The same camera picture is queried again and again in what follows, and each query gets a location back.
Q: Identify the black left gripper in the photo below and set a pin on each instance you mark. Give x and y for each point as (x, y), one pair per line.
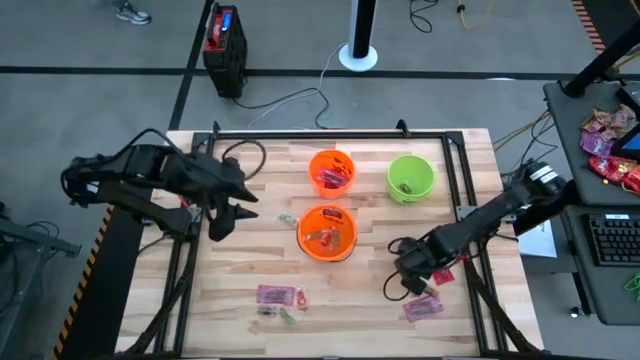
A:
(200, 175)

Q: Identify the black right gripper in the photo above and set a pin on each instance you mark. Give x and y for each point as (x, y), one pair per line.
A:
(417, 257)

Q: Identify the red candy clear wrapper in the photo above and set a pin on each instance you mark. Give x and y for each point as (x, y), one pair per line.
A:
(330, 238)

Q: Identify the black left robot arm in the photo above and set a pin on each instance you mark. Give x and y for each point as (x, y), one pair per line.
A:
(135, 170)

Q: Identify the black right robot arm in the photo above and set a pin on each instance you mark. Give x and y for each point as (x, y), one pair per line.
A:
(480, 216)

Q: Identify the small red candy packet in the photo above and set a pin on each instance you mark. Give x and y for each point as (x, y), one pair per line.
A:
(444, 276)

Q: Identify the pink candy packet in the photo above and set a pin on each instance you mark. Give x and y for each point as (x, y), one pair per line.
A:
(276, 295)
(423, 308)

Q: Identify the green candy clear wrapper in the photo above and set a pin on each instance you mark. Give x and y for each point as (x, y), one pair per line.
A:
(287, 219)
(287, 316)

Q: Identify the large orange halloween bucket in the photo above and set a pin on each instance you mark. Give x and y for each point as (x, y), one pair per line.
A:
(310, 250)

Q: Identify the small orange halloween bucket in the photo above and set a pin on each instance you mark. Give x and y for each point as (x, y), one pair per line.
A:
(318, 167)

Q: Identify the red translucent candy packet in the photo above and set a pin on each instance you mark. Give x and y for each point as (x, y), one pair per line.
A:
(330, 178)

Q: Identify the brown candy clear wrapper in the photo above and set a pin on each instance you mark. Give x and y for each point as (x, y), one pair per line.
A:
(405, 188)

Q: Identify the dark candy clear wrapper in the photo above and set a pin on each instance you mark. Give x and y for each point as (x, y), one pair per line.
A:
(266, 311)

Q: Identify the green halloween bucket black face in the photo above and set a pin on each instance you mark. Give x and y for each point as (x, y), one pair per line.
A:
(422, 170)

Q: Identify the purple candy packet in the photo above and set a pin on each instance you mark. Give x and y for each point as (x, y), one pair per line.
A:
(595, 144)

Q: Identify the white paper sheet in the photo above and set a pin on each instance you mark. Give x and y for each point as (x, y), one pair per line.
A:
(540, 240)

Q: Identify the black red equipment box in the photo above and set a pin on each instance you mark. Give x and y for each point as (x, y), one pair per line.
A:
(227, 50)

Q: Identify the black yellow hazard striped base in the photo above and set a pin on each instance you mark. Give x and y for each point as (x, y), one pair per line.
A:
(100, 280)

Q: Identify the black keyboard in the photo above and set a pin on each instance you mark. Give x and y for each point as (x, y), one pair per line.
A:
(617, 240)

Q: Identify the black side desk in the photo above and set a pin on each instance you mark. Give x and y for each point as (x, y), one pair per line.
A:
(565, 150)

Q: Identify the black pole white base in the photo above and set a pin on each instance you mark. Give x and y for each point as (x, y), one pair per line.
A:
(361, 30)

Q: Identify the person's shoe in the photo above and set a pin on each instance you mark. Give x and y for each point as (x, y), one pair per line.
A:
(132, 12)

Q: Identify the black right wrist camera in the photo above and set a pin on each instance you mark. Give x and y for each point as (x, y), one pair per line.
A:
(415, 285)

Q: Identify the black aluminium table frame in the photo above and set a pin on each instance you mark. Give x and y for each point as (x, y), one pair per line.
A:
(452, 170)

